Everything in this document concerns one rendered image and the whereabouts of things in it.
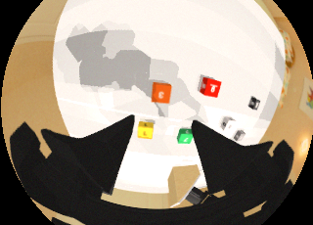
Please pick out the green block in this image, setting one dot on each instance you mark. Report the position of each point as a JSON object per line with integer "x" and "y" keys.
{"x": 184, "y": 136}

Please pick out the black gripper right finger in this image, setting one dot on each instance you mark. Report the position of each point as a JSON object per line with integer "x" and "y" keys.
{"x": 222, "y": 159}

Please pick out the red digit block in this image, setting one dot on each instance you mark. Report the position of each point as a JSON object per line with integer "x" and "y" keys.
{"x": 210, "y": 87}

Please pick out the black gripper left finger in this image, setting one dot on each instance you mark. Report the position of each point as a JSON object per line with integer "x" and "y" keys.
{"x": 99, "y": 155}

